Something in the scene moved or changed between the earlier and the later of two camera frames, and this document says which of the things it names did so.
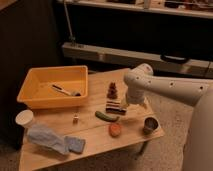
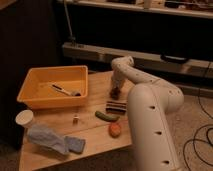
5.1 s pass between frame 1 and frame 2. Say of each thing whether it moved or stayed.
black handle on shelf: stayed
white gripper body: moved
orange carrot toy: stayed
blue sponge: stayed
